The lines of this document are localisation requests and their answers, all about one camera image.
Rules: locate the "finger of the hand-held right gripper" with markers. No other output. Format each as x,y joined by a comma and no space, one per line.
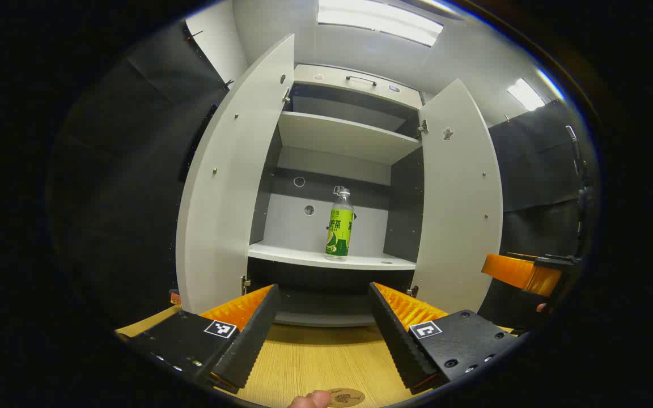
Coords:
522,275

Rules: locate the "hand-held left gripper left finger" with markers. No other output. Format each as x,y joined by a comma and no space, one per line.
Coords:
253,340

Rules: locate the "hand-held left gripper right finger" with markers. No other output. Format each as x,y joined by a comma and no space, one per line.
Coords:
397,340

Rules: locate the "round cork coaster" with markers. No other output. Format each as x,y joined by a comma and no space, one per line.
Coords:
350,398

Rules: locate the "grey cabinet door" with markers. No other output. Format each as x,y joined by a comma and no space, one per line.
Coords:
230,198
457,226

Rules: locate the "green label bottle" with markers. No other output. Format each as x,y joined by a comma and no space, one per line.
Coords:
339,232

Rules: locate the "grey cabinet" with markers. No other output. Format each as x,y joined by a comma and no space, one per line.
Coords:
332,170

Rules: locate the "metal door hinge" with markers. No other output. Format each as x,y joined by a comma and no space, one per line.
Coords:
245,285
423,127
412,292
286,96

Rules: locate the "grey cabinet shelf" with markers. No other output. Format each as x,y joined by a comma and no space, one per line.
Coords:
326,258
343,136

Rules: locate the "grey cabinet drawer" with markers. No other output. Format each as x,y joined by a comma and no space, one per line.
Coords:
355,88

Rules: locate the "small ceiling light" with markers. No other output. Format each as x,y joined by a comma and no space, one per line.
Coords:
526,93

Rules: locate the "black backdrop cloth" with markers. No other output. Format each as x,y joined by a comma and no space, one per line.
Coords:
122,198

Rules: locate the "long ceiling light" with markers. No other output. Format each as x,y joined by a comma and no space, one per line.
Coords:
380,20

